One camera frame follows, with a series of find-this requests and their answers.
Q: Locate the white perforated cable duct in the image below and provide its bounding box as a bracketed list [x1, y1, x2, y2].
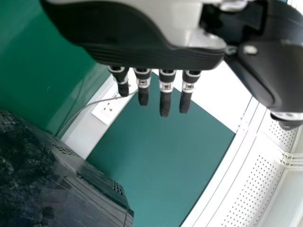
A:
[182, 96, 303, 227]

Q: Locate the white cable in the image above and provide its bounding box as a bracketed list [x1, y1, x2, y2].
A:
[56, 89, 140, 138]

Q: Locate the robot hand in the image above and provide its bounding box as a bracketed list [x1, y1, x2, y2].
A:
[39, 0, 303, 130]

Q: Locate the black oven with glass door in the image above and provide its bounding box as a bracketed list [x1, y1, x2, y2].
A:
[0, 109, 134, 227]

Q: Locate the white socket strip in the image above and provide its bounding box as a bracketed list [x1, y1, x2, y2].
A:
[91, 91, 139, 125]

